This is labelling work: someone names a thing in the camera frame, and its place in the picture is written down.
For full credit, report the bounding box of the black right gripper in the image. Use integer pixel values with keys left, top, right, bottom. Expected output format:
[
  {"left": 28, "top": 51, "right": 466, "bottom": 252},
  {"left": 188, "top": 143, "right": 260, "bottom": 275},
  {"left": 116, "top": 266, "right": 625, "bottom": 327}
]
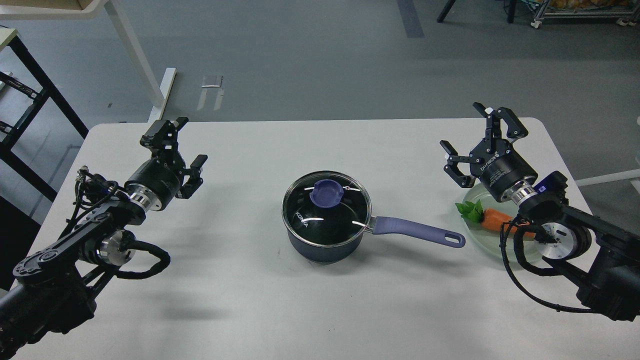
[{"left": 439, "top": 102, "right": 538, "bottom": 203}]

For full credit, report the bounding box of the glass lid with blue knob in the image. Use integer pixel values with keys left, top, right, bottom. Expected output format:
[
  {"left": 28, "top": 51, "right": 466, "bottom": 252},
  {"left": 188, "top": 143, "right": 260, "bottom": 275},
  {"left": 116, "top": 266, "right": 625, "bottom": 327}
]
[{"left": 281, "top": 170, "right": 372, "bottom": 248}]

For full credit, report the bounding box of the blue saucepan with handle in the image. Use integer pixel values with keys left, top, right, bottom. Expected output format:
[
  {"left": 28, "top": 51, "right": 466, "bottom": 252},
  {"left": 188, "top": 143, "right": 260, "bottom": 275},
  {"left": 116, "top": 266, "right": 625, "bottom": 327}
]
[{"left": 281, "top": 171, "right": 467, "bottom": 264}]

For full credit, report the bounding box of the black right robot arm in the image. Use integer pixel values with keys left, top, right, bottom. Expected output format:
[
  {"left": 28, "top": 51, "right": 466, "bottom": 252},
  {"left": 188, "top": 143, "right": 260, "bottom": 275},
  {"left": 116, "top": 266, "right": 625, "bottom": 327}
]
[{"left": 440, "top": 102, "right": 640, "bottom": 321}]

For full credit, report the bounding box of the wheeled cart in background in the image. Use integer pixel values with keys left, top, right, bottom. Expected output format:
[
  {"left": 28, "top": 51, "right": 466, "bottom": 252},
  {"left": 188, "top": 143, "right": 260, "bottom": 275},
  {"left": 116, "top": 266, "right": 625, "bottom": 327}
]
[{"left": 530, "top": 0, "right": 640, "bottom": 29}]

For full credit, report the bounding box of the white table leg frame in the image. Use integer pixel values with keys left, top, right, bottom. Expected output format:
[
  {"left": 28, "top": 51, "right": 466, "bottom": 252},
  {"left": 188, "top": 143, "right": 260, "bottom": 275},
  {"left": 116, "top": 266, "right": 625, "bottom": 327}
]
[{"left": 0, "top": 0, "right": 178, "bottom": 123}]

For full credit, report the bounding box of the orange toy carrot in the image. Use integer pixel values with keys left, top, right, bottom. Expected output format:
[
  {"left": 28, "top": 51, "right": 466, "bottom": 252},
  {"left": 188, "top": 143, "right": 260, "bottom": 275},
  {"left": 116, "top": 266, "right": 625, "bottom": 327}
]
[{"left": 454, "top": 200, "right": 515, "bottom": 236}]

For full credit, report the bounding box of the pale green plate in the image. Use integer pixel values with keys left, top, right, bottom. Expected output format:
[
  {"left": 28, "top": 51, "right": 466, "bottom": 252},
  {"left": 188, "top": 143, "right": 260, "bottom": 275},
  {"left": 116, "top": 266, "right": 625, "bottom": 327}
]
[{"left": 461, "top": 183, "right": 542, "bottom": 264}]

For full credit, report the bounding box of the black metal rack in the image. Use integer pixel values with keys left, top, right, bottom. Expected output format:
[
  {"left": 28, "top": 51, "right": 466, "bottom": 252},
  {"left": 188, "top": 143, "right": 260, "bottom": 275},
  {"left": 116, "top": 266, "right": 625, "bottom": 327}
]
[{"left": 0, "top": 27, "right": 89, "bottom": 202}]

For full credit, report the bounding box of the black stand leg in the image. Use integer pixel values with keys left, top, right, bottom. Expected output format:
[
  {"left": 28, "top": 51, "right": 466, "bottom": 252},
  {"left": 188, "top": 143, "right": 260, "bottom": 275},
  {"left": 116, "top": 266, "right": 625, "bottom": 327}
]
[{"left": 436, "top": 0, "right": 457, "bottom": 23}]

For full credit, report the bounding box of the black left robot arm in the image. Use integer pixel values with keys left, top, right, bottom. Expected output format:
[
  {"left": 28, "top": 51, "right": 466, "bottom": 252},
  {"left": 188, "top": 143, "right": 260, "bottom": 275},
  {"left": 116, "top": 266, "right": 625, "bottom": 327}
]
[{"left": 1, "top": 117, "right": 208, "bottom": 360}]

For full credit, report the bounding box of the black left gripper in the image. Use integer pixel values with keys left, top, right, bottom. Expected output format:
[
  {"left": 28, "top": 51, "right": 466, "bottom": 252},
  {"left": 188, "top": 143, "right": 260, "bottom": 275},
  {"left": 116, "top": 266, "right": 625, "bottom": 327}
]
[{"left": 125, "top": 117, "right": 208, "bottom": 211}]

